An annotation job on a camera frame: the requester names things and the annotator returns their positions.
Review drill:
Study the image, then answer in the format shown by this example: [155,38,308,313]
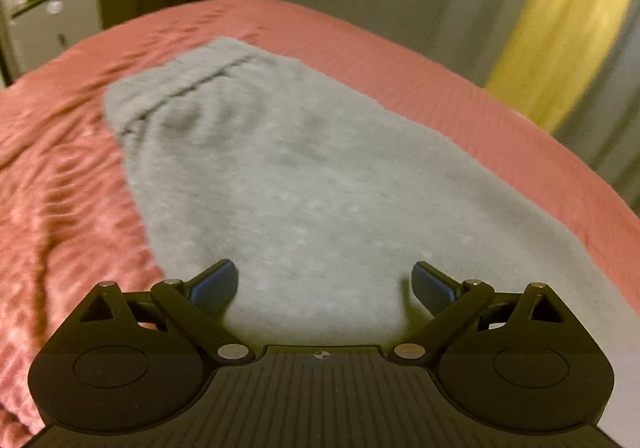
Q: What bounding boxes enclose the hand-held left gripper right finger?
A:
[392,261,567,362]

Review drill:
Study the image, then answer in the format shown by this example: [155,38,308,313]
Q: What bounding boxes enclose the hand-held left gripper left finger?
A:
[76,259,251,362]

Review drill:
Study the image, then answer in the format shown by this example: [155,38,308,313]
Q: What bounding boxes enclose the grey pants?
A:
[102,37,609,345]

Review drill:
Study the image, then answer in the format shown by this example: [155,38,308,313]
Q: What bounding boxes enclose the pink ribbed blanket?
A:
[0,0,640,448]

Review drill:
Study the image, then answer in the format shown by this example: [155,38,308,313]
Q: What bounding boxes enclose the yellow curtain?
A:
[484,0,640,133]

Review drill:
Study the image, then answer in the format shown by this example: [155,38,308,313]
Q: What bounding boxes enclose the white desk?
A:
[0,0,153,82]

